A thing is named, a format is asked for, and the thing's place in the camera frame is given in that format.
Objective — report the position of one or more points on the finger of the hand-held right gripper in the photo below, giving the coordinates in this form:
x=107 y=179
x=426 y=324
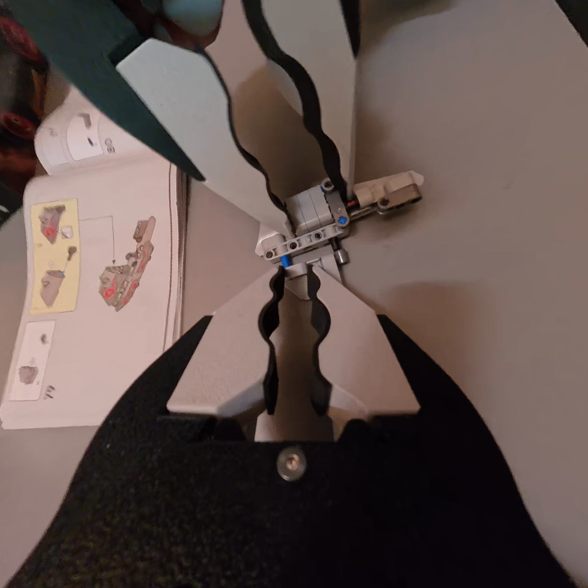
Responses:
x=330 y=69
x=183 y=105

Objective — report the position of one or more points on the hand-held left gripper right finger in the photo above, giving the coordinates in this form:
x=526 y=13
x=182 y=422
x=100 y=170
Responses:
x=363 y=367

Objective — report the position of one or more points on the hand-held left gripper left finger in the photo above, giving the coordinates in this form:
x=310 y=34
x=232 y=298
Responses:
x=216 y=367

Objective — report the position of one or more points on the small grey pin connector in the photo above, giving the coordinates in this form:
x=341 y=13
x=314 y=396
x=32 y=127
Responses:
x=343 y=257

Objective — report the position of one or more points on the grey toy brick assembly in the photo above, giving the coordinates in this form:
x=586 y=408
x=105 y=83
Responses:
x=307 y=206

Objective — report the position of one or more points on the building instruction booklet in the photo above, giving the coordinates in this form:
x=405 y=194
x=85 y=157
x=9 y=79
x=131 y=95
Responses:
x=115 y=358

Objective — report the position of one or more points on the dark red patterned object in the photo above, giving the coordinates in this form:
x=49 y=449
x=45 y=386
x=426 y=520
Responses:
x=18 y=124

